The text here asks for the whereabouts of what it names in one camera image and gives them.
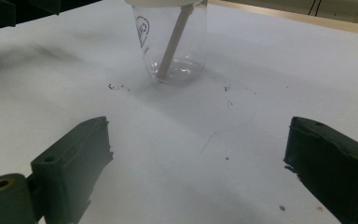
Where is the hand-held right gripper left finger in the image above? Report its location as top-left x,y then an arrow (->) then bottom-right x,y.
30,116 -> 114,224

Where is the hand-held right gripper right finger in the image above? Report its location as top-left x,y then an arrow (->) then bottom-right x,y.
282,116 -> 358,224

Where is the white straw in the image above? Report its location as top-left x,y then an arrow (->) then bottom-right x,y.
156,3 -> 196,80

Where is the clear plastic cup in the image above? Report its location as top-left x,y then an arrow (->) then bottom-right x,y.
131,0 -> 209,86

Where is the black cable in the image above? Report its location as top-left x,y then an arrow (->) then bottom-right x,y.
307,0 -> 322,17

